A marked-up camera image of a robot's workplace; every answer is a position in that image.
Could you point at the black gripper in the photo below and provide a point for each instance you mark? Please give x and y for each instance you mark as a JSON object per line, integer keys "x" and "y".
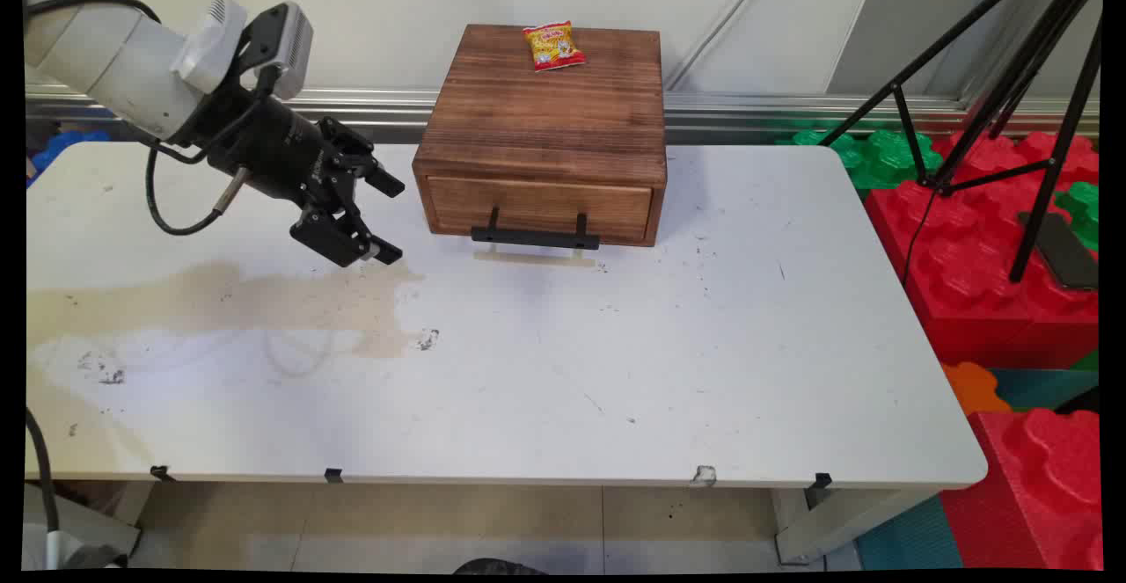
{"x": 264, "y": 148}

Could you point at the beige tape strip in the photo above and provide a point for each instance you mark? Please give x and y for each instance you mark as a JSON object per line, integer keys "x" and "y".
{"x": 528, "y": 258}

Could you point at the brown wooden cabinet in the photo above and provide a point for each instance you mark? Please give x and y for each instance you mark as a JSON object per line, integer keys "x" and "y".
{"x": 545, "y": 117}

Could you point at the red yellow snack packet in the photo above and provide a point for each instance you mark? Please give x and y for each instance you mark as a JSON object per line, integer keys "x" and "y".
{"x": 552, "y": 45}

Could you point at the blue foam block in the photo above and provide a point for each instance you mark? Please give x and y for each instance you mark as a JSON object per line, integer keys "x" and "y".
{"x": 62, "y": 148}

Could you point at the white table leg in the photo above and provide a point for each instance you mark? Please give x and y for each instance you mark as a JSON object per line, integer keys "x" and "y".
{"x": 88, "y": 521}
{"x": 836, "y": 526}

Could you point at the green foam block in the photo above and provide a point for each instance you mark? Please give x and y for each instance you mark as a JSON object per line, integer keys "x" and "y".
{"x": 880, "y": 156}
{"x": 1084, "y": 209}

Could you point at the large red foam block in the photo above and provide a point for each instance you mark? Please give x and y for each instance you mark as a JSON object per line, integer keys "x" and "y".
{"x": 968, "y": 275}

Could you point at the orange foam piece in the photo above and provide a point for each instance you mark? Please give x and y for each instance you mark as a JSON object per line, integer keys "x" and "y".
{"x": 972, "y": 388}

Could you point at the black tripod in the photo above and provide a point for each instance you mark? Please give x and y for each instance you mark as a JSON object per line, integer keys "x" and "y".
{"x": 1038, "y": 64}

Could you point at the black smartphone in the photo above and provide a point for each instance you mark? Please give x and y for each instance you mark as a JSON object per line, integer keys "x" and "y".
{"x": 1064, "y": 253}

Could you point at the teal foam mat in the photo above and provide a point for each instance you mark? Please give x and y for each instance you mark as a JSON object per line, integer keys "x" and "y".
{"x": 1047, "y": 388}

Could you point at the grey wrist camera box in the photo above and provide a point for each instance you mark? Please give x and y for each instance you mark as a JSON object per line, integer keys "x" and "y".
{"x": 290, "y": 42}

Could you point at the aluminium wall rail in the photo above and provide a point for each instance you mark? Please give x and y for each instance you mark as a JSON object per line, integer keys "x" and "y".
{"x": 748, "y": 108}

